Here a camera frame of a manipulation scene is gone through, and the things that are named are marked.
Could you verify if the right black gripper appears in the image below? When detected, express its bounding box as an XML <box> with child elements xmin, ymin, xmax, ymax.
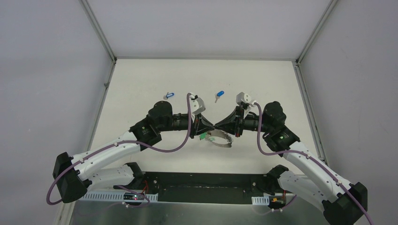
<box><xmin>214</xmin><ymin>105</ymin><xmax>272</xmax><ymax>138</ymax></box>

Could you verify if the right controller board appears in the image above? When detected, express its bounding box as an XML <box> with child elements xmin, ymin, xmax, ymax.
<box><xmin>269</xmin><ymin>196</ymin><xmax>286</xmax><ymax>207</ymax></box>

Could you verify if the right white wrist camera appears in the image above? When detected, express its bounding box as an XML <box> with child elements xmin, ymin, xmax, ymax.
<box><xmin>236</xmin><ymin>92</ymin><xmax>256</xmax><ymax>106</ymax></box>

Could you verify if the blue tag key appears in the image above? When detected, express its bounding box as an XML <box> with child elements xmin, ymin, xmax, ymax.
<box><xmin>214</xmin><ymin>90</ymin><xmax>224</xmax><ymax>103</ymax></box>
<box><xmin>163</xmin><ymin>92</ymin><xmax>175</xmax><ymax>100</ymax></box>

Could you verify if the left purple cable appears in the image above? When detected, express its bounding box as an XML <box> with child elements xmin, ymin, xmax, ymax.
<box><xmin>46</xmin><ymin>92</ymin><xmax>197</xmax><ymax>206</ymax></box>

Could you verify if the green tag key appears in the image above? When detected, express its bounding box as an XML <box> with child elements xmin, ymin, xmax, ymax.
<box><xmin>199</xmin><ymin>132</ymin><xmax>215</xmax><ymax>142</ymax></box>

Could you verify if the left controller board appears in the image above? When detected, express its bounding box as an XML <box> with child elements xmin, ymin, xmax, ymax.
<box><xmin>123</xmin><ymin>193</ymin><xmax>145</xmax><ymax>201</ymax></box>

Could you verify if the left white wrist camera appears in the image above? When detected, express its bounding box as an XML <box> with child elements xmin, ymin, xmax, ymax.
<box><xmin>190</xmin><ymin>97</ymin><xmax>206</xmax><ymax>115</ymax></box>

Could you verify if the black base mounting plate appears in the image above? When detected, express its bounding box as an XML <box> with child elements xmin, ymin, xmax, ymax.
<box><xmin>113</xmin><ymin>171</ymin><xmax>298</xmax><ymax>205</ymax></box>

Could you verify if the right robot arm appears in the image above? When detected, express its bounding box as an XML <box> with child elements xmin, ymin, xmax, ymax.
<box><xmin>215</xmin><ymin>101</ymin><xmax>374</xmax><ymax>225</ymax></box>

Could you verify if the blue tag key left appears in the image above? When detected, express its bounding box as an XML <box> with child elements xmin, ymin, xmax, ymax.
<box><xmin>163</xmin><ymin>92</ymin><xmax>175</xmax><ymax>100</ymax></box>

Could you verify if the controller board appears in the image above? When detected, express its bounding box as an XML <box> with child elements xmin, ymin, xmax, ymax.
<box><xmin>123</xmin><ymin>193</ymin><xmax>145</xmax><ymax>201</ymax></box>
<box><xmin>269</xmin><ymin>196</ymin><xmax>286</xmax><ymax>207</ymax></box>

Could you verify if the aluminium frame rail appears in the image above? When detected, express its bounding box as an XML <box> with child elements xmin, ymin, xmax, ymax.
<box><xmin>74</xmin><ymin>185</ymin><xmax>329</xmax><ymax>225</ymax></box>

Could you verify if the blue tag key centre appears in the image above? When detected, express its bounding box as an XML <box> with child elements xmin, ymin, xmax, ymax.
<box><xmin>214</xmin><ymin>90</ymin><xmax>224</xmax><ymax>103</ymax></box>

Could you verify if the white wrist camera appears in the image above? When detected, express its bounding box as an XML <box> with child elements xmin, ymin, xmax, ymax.
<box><xmin>190</xmin><ymin>97</ymin><xmax>206</xmax><ymax>115</ymax></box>
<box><xmin>236</xmin><ymin>92</ymin><xmax>256</xmax><ymax>106</ymax></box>

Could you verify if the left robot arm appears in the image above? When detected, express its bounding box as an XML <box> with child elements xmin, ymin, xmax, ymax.
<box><xmin>46</xmin><ymin>99</ymin><xmax>214</xmax><ymax>205</ymax></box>

